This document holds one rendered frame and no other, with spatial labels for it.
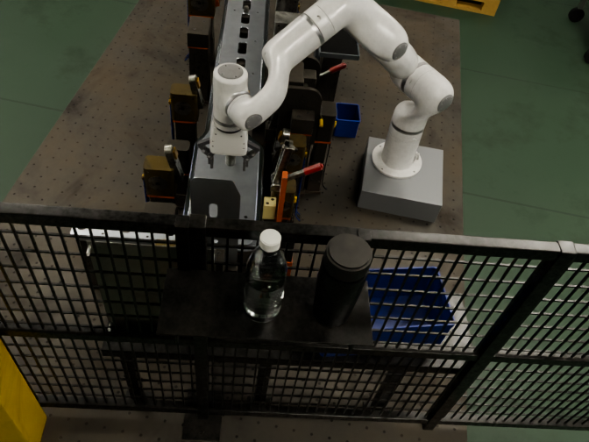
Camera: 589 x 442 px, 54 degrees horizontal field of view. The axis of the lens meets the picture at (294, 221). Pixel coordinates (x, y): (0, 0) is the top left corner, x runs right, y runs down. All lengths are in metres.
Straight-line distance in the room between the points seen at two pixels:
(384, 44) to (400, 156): 0.65
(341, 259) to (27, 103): 3.03
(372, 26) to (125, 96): 1.29
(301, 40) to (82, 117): 1.23
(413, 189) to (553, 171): 1.75
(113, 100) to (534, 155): 2.48
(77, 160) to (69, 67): 1.69
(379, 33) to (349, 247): 0.82
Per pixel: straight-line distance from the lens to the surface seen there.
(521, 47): 4.76
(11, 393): 1.49
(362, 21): 1.55
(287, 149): 1.57
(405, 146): 2.11
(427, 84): 1.93
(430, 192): 2.16
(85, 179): 2.23
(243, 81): 1.42
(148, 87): 2.59
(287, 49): 1.46
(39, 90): 3.79
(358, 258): 0.86
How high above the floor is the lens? 2.29
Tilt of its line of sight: 50 degrees down
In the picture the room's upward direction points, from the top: 10 degrees clockwise
